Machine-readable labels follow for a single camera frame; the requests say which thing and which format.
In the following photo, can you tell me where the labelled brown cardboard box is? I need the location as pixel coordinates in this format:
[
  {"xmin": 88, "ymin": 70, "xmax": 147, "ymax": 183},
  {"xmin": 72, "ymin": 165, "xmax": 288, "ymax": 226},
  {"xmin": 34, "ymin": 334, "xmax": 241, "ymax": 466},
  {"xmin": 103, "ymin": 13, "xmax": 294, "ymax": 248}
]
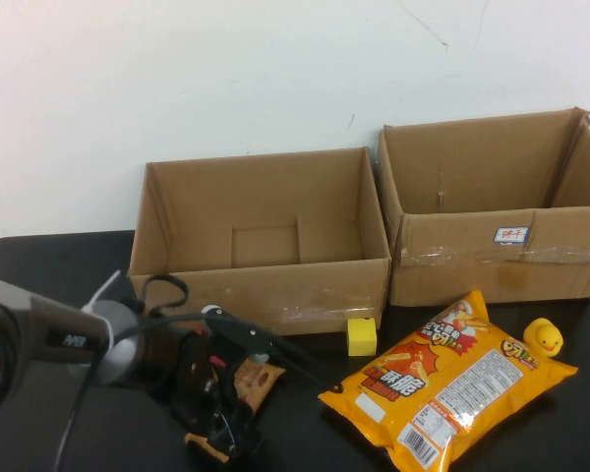
[{"xmin": 376, "ymin": 106, "xmax": 590, "ymax": 309}]

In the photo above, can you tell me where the yellow rubber duck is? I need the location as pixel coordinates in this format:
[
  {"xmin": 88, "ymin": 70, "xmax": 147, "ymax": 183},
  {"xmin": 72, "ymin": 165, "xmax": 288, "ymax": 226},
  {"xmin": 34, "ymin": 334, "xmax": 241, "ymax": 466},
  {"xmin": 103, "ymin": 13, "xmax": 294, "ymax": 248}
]
[{"xmin": 521, "ymin": 317, "xmax": 564, "ymax": 357}]

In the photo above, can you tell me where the large yellow chips bag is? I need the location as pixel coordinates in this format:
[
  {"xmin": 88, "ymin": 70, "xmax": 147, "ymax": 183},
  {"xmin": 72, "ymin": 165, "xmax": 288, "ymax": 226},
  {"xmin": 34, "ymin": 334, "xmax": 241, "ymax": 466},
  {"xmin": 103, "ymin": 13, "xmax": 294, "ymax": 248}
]
[{"xmin": 317, "ymin": 289, "xmax": 579, "ymax": 472}]

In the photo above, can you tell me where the plain brown cardboard box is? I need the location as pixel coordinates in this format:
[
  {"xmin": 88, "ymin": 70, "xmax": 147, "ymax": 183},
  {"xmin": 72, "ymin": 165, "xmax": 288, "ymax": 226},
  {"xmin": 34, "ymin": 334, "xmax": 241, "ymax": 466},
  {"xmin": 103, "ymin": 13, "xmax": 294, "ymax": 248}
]
[{"xmin": 126, "ymin": 147, "xmax": 392, "ymax": 345}]

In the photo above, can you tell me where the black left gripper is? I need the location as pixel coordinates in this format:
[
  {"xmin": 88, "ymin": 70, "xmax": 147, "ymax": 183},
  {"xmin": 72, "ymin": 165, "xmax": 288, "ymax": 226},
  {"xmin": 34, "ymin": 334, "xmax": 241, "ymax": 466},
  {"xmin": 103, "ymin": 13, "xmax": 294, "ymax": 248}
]
[{"xmin": 169, "ymin": 327, "xmax": 266, "ymax": 464}]

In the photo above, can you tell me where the small yellow snack packet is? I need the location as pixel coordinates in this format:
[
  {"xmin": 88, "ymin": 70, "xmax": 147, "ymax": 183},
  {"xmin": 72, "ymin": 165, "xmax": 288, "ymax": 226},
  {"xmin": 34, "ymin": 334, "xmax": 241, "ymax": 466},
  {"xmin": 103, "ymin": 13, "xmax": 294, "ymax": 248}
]
[{"xmin": 184, "ymin": 431, "xmax": 230, "ymax": 464}]

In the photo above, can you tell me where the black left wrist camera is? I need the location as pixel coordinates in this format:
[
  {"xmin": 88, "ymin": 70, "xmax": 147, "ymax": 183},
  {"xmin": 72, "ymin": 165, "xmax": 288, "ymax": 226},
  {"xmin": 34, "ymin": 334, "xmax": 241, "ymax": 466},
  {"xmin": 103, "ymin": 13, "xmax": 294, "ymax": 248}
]
[{"xmin": 200, "ymin": 303, "xmax": 276, "ymax": 365}]

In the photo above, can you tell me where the yellow foam cube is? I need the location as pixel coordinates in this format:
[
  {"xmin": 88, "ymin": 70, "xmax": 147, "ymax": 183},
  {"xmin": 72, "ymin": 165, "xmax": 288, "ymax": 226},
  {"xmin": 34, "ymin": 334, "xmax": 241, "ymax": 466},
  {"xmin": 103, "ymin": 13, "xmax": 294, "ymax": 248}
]
[{"xmin": 345, "ymin": 317, "xmax": 378, "ymax": 357}]

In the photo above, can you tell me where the looped black cable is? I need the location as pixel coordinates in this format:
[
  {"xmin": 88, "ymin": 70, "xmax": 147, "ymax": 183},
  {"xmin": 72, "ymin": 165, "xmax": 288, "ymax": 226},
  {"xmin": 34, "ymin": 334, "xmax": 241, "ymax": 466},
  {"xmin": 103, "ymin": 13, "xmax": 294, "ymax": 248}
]
[{"xmin": 140, "ymin": 273, "xmax": 191, "ymax": 317}]

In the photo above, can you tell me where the brown snack packet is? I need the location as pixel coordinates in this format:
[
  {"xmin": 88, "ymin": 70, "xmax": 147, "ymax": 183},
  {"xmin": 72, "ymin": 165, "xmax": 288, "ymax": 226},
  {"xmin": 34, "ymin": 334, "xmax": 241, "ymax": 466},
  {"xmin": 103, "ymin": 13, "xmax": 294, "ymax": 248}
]
[{"xmin": 233, "ymin": 357, "xmax": 286, "ymax": 410}]

